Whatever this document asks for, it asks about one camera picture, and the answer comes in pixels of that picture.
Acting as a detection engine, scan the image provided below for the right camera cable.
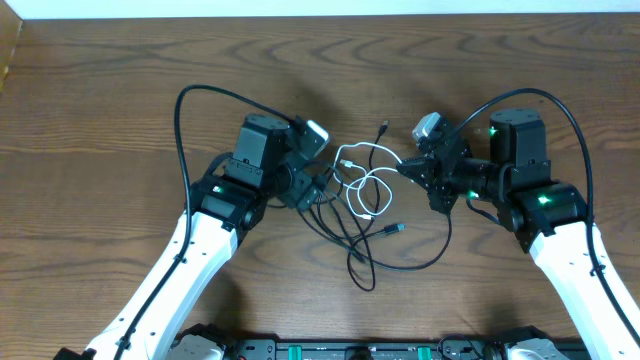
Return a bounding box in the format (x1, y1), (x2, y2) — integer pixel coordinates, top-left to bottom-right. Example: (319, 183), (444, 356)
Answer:
(447, 87), (640, 346)

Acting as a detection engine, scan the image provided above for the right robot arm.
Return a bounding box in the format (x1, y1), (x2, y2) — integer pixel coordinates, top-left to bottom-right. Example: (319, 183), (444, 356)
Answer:
(397, 109), (639, 359)

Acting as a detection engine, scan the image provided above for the left camera cable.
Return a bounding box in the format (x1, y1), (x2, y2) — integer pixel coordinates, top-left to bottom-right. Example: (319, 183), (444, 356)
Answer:
(112, 83), (299, 360)

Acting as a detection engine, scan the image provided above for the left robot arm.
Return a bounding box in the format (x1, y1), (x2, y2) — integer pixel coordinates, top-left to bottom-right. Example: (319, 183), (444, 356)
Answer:
(56, 114), (330, 359)

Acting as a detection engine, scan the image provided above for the black cable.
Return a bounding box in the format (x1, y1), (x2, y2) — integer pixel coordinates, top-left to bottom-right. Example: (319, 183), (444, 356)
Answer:
(294, 119), (407, 293)
(314, 184), (454, 273)

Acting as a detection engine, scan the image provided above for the camera cable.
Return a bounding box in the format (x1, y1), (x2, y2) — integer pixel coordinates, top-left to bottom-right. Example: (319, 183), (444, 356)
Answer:
(447, 87), (640, 346)
(112, 83), (299, 360)

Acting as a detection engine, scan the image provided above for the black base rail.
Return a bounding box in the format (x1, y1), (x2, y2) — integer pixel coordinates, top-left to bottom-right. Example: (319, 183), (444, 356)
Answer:
(169, 324), (591, 360)

